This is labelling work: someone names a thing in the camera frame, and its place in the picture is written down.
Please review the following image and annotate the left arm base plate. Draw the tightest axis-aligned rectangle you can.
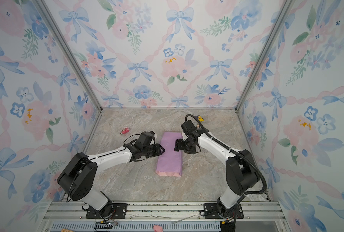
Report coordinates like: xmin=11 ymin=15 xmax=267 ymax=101
xmin=85 ymin=203 xmax=128 ymax=219

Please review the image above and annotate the red pink toy figure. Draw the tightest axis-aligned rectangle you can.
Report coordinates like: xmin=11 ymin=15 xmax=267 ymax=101
xmin=120 ymin=127 xmax=130 ymax=135

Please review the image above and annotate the grey slotted cable duct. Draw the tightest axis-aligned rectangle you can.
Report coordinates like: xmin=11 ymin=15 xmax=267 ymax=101
xmin=46 ymin=221 xmax=221 ymax=232

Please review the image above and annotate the aluminium corner post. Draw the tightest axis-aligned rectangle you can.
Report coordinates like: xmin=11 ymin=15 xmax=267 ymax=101
xmin=32 ymin=0 xmax=102 ymax=112
xmin=235 ymin=0 xmax=294 ymax=114

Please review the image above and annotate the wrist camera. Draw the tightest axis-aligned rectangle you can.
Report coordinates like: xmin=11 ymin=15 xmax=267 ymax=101
xmin=181 ymin=120 xmax=201 ymax=137
xmin=138 ymin=131 xmax=155 ymax=146

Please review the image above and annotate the pink object front edge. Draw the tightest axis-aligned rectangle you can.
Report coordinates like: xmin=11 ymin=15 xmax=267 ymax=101
xmin=153 ymin=225 xmax=163 ymax=232

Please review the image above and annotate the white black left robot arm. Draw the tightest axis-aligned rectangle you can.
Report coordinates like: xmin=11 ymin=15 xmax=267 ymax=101
xmin=57 ymin=144 xmax=165 ymax=218

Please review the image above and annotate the pink purple wrapping paper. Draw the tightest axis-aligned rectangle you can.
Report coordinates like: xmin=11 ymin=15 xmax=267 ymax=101
xmin=156 ymin=132 xmax=183 ymax=177

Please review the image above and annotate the aluminium corner post left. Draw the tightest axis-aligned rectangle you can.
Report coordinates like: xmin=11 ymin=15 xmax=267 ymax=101
xmin=32 ymin=0 xmax=102 ymax=112

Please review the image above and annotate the black corrugated cable conduit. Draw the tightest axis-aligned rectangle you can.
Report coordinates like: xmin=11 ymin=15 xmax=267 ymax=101
xmin=185 ymin=113 xmax=268 ymax=196

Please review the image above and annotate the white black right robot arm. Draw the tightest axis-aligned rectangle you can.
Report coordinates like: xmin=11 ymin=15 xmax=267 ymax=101
xmin=175 ymin=133 xmax=267 ymax=219

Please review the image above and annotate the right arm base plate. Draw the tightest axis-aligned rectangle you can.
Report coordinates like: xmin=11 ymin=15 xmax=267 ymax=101
xmin=199 ymin=203 xmax=244 ymax=220

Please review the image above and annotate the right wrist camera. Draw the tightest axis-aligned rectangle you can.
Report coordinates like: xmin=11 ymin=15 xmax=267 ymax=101
xmin=181 ymin=120 xmax=201 ymax=137

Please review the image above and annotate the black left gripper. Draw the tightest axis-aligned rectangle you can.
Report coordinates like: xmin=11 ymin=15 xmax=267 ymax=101
xmin=142 ymin=143 xmax=166 ymax=158

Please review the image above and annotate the aluminium corner post right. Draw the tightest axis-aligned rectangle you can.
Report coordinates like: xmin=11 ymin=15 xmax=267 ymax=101
xmin=235 ymin=0 xmax=294 ymax=114

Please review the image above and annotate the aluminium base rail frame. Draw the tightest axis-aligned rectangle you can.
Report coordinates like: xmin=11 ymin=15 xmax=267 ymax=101
xmin=38 ymin=201 xmax=290 ymax=232

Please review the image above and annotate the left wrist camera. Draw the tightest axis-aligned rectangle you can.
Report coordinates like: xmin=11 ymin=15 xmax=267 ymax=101
xmin=138 ymin=131 xmax=155 ymax=146

